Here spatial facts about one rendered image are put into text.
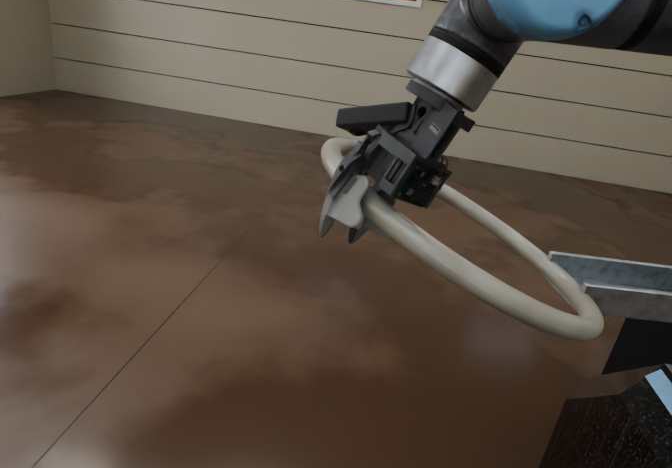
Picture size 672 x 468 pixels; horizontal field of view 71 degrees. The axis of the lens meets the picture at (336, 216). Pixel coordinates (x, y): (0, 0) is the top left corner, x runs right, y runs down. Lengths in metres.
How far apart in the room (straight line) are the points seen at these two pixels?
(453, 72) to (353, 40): 6.39
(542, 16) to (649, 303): 0.61
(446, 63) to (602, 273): 0.59
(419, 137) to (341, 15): 6.42
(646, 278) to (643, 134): 6.55
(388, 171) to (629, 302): 0.51
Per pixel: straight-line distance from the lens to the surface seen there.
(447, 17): 0.53
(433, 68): 0.51
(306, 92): 7.05
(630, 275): 1.01
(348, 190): 0.55
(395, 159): 0.51
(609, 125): 7.37
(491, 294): 0.54
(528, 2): 0.39
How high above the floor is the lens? 1.48
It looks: 22 degrees down
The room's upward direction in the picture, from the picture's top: 8 degrees clockwise
